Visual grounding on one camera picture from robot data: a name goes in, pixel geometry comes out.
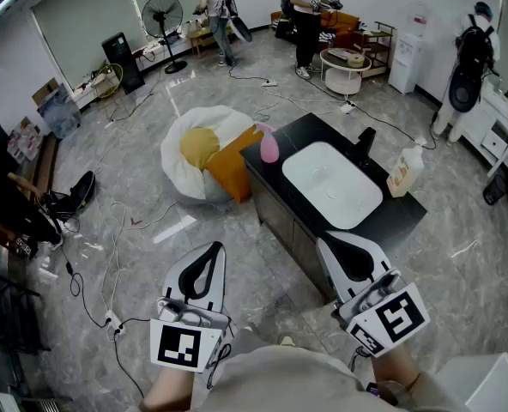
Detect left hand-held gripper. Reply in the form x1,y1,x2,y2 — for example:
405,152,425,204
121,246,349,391
149,241,232,375

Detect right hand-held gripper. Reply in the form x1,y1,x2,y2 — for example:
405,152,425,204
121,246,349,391
316,231,431,358

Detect pink spray bottle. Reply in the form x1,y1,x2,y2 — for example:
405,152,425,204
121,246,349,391
256,122,281,164

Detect person's right forearm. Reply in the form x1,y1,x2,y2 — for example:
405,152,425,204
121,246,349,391
372,341,422,398

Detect person's left forearm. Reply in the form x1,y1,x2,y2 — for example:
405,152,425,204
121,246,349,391
140,363,195,412

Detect white detergent bottle orange label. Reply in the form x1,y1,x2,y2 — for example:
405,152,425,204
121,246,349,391
385,144,426,199

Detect black-topped sink cabinet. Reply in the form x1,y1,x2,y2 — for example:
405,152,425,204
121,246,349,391
239,112,429,304

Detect white egg-shaped beanbag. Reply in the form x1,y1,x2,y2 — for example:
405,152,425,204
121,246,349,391
160,104,255,205

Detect orange cushion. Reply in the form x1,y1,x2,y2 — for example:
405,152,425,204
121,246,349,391
205,124,264,205

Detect black faucet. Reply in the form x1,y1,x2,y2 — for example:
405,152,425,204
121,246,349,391
355,126,378,167

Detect person's beige clothing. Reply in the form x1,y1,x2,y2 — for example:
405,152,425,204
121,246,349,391
189,343,474,412

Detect black mesh basket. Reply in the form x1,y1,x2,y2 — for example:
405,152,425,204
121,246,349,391
481,173,508,207

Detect white stool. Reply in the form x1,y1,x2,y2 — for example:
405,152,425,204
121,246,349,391
436,352,508,412

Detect round white coffee table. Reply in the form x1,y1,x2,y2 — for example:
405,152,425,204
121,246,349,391
319,47,373,96

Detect white low cabinet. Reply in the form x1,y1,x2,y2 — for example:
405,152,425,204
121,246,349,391
459,79,508,176

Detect yellow-green hoop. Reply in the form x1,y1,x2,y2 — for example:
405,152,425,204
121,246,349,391
93,62,124,100

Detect white water dispenser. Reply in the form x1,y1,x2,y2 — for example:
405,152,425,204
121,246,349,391
387,0,431,95

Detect blue-grey painting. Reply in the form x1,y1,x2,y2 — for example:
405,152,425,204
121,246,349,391
37,82,82,140

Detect dark metal shelf trolley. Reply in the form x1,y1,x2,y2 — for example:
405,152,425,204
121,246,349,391
351,21,397,79

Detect cardboard box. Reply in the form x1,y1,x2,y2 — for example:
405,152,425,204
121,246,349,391
31,79,60,107

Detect orange sofa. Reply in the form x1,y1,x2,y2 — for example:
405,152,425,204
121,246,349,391
270,9,361,51

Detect small wooden table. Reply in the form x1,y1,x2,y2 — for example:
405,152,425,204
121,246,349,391
186,19,221,59

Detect black standing fan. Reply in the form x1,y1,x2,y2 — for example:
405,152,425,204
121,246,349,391
141,0,189,76

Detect long white floor cable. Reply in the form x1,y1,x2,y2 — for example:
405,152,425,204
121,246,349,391
94,199,178,317

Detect thin black floor cable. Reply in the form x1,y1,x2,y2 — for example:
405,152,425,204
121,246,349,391
59,246,109,330

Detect thick black floor cable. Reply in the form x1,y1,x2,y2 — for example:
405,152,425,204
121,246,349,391
305,75,438,150

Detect black wire rack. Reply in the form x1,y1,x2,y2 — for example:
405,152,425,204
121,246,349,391
0,268,51,356

